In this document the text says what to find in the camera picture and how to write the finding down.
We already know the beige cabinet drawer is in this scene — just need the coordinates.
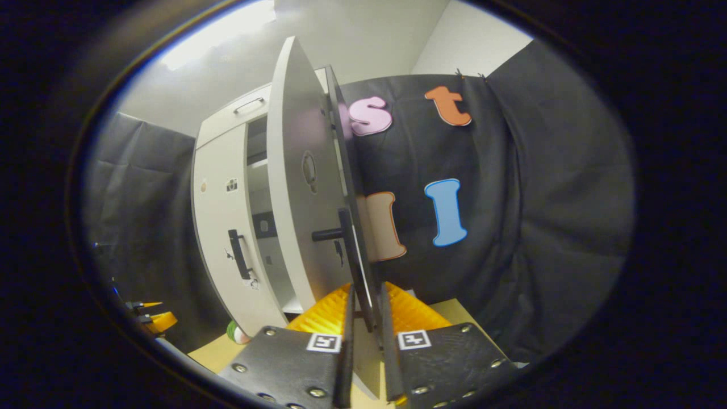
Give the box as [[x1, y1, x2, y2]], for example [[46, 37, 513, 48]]
[[196, 67, 330, 149]]

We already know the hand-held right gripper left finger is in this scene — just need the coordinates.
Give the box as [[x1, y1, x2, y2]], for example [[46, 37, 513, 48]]
[[218, 284, 357, 409]]

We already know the ceiling light panel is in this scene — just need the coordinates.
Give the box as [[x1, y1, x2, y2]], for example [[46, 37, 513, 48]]
[[159, 0, 277, 72]]

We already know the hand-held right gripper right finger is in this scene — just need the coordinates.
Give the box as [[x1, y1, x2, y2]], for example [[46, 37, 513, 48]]
[[379, 281, 519, 409]]

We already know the beige cabinet door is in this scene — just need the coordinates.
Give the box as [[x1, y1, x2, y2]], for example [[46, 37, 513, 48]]
[[193, 124, 287, 337], [267, 36, 381, 398]]

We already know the black backdrop cloth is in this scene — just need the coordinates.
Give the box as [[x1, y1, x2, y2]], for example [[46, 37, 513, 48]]
[[82, 40, 636, 364]]

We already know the watermelon slice toy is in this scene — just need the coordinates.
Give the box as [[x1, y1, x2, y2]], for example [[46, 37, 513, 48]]
[[226, 320, 250, 345]]

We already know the beige double-door shoe cabinet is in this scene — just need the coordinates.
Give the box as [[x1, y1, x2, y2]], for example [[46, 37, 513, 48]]
[[191, 65, 375, 341]]

